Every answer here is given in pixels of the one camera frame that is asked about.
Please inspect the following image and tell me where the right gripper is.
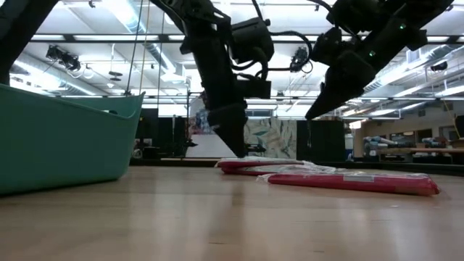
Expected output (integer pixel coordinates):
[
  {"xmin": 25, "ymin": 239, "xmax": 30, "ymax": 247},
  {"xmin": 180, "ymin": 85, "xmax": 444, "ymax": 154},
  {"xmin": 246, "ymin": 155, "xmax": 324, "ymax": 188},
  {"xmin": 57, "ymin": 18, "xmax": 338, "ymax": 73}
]
[{"xmin": 305, "ymin": 50, "xmax": 378, "ymax": 121}]

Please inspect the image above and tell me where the teal plastic basket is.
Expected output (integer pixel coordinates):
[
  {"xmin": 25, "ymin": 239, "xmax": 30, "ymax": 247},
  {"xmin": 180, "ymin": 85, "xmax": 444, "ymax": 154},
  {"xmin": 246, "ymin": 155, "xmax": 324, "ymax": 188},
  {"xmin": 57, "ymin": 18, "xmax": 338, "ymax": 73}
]
[{"xmin": 0, "ymin": 83, "xmax": 146, "ymax": 196}]

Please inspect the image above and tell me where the black frame beam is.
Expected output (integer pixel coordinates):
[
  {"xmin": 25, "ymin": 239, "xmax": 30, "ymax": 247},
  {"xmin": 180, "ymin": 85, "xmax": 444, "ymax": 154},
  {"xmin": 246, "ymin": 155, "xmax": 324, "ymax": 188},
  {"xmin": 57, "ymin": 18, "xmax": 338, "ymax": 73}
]
[
  {"xmin": 28, "ymin": 33, "xmax": 464, "ymax": 45},
  {"xmin": 54, "ymin": 94, "xmax": 464, "ymax": 101}
]

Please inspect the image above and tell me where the black room partition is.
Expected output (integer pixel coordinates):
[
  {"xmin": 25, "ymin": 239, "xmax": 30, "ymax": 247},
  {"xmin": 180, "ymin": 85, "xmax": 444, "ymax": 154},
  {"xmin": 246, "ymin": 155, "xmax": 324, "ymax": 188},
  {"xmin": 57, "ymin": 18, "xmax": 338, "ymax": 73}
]
[{"xmin": 136, "ymin": 107, "xmax": 189, "ymax": 160}]

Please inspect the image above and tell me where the thin yellow hanging cord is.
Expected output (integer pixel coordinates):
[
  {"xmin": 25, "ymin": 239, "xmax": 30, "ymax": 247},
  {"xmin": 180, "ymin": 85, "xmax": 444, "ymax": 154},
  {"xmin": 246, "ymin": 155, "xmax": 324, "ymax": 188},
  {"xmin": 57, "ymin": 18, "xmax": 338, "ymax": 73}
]
[{"xmin": 138, "ymin": 0, "xmax": 151, "ymax": 95}]

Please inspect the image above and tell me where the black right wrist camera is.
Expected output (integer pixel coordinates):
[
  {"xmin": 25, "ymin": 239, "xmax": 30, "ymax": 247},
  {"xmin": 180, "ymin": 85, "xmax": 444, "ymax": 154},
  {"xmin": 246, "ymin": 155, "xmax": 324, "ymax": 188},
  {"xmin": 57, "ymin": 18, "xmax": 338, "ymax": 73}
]
[{"xmin": 311, "ymin": 27, "xmax": 344, "ymax": 66}]

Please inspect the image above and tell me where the thin dark hanging cord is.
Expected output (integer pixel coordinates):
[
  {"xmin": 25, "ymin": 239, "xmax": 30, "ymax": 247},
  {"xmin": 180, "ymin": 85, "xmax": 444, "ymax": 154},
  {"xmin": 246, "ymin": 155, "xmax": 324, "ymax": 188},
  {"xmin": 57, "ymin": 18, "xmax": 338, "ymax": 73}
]
[{"xmin": 125, "ymin": 0, "xmax": 145, "ymax": 96}]

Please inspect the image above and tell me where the marbled wall panel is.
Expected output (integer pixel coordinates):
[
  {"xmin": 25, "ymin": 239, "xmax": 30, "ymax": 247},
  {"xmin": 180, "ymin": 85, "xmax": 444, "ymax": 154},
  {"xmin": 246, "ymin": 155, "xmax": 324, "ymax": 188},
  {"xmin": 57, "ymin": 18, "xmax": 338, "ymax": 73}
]
[{"xmin": 186, "ymin": 97, "xmax": 298, "ymax": 160}]

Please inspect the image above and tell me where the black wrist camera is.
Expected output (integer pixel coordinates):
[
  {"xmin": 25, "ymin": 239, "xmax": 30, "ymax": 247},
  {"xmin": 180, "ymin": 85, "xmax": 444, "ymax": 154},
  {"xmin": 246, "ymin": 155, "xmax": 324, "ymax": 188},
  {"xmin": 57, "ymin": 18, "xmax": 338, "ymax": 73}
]
[
  {"xmin": 230, "ymin": 17, "xmax": 276, "ymax": 65},
  {"xmin": 311, "ymin": 27, "xmax": 344, "ymax": 66}
]

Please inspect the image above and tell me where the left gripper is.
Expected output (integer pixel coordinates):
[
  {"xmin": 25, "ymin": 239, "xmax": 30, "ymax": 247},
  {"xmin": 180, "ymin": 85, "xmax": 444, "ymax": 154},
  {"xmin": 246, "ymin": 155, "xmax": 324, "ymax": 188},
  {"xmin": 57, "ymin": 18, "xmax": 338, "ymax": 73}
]
[{"xmin": 180, "ymin": 16, "xmax": 273, "ymax": 159}]

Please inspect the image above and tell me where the red popcorn bag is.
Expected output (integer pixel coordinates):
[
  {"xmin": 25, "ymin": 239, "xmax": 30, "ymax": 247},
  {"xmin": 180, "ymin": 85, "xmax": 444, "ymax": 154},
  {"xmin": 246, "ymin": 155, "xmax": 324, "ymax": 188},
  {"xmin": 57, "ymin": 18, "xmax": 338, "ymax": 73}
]
[
  {"xmin": 220, "ymin": 163, "xmax": 338, "ymax": 177},
  {"xmin": 257, "ymin": 170, "xmax": 441, "ymax": 197},
  {"xmin": 215, "ymin": 157, "xmax": 305, "ymax": 169}
]

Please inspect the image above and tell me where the black table edge rail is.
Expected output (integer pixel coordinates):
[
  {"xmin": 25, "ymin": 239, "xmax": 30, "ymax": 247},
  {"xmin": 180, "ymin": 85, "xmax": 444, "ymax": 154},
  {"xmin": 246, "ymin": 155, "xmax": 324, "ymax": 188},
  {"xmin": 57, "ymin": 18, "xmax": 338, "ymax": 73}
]
[{"xmin": 129, "ymin": 158, "xmax": 464, "ymax": 178}]

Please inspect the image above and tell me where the silver ventilation duct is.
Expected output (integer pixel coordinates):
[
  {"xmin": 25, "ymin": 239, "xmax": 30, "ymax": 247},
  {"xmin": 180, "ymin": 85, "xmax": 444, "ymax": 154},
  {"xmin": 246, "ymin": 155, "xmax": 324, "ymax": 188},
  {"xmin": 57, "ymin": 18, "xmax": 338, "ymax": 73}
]
[{"xmin": 108, "ymin": 0, "xmax": 189, "ymax": 84}]

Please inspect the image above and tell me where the black frame-mounted camera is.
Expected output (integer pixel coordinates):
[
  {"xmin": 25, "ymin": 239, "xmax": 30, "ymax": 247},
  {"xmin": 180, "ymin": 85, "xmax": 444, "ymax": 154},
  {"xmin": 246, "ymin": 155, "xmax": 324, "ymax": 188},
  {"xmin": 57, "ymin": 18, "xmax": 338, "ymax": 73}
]
[
  {"xmin": 46, "ymin": 45, "xmax": 81, "ymax": 72},
  {"xmin": 289, "ymin": 46, "xmax": 310, "ymax": 73}
]

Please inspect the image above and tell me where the black cabinet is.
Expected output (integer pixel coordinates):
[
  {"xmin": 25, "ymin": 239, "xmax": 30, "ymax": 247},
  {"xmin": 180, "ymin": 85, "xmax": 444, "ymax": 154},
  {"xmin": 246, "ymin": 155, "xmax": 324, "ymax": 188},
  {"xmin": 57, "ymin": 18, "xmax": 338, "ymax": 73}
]
[{"xmin": 296, "ymin": 119, "xmax": 347, "ymax": 163}]

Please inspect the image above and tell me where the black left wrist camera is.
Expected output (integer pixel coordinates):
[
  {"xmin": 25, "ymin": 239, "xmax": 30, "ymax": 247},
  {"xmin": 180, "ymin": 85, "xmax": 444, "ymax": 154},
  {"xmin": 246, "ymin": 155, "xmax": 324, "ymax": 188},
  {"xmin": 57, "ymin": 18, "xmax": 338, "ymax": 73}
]
[{"xmin": 230, "ymin": 17, "xmax": 276, "ymax": 65}]

